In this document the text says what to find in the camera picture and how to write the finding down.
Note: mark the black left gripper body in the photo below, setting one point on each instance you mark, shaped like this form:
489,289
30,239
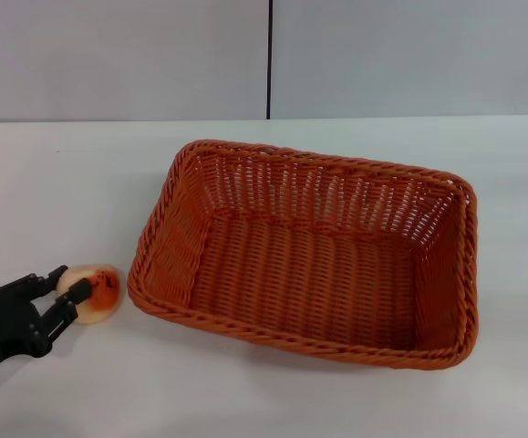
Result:
10,319

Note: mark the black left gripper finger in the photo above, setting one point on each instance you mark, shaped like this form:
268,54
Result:
40,283
65,308

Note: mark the round bun with orange topping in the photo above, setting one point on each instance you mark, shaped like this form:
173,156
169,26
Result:
101,296

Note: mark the orange woven rectangular basket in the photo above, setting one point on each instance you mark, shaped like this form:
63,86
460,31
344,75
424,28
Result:
309,269

